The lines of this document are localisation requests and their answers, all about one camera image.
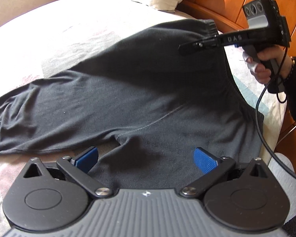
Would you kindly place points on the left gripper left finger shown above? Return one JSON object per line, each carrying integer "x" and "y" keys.
{"x": 76, "y": 171}

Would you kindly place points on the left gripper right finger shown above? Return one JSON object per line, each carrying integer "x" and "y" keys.
{"x": 214, "y": 169}

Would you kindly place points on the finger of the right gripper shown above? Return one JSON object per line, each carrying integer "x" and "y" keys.
{"x": 200, "y": 45}

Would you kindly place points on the dark grey trousers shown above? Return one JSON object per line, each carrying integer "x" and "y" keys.
{"x": 157, "y": 104}

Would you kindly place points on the person's right hand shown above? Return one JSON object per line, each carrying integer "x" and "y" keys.
{"x": 260, "y": 72}

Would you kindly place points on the pastel patchwork bed sheet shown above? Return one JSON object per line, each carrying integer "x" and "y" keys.
{"x": 58, "y": 35}

